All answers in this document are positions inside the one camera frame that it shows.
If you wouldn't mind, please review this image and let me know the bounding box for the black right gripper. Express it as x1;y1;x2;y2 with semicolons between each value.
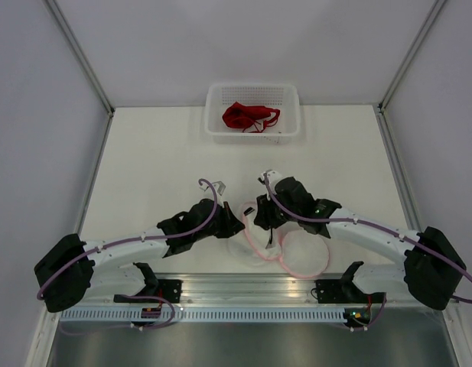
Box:
254;190;301;230

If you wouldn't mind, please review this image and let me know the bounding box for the white padded bra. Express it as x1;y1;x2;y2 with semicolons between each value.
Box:
241;202;279;261

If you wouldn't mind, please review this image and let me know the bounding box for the white mesh laundry bag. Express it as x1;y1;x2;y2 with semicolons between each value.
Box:
227;202;330;279

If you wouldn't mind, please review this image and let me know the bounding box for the red bra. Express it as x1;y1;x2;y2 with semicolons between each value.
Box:
222;102;281;134

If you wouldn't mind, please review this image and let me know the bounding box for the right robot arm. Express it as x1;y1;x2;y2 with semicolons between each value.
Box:
253;171;467;310

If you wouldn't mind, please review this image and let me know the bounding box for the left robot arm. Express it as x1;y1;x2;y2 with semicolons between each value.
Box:
34;199;245;313

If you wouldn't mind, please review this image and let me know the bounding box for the white perforated plastic basket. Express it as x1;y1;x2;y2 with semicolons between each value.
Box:
203;83;301;145

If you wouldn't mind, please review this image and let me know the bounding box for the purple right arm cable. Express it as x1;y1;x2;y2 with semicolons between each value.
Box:
264;177;472;303

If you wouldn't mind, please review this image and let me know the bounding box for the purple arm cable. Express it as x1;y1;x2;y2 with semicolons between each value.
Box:
36;178;217;301
264;177;472;303

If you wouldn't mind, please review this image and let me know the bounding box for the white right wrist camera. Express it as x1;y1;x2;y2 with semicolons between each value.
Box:
258;170;284;190

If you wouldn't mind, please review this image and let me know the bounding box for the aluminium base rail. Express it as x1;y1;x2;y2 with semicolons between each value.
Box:
75;265;418;307

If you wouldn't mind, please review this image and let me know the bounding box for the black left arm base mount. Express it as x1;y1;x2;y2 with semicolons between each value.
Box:
113;279;182;304

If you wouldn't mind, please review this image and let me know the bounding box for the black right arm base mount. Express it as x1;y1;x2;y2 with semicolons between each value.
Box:
315;279;385;304

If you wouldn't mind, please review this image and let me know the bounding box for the white slotted cable duct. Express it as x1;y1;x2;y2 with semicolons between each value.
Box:
60;306;347;323

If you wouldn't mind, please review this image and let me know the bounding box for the right aluminium frame post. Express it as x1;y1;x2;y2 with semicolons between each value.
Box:
376;0;449;114

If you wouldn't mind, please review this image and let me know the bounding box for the aluminium frame post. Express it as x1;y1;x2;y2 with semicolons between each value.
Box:
376;0;449;114
44;0;116;115

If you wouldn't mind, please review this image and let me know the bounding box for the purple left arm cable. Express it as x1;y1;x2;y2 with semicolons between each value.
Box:
36;178;217;301

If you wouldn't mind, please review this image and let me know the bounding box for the left aluminium frame post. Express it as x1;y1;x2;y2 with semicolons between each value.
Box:
44;0;116;115

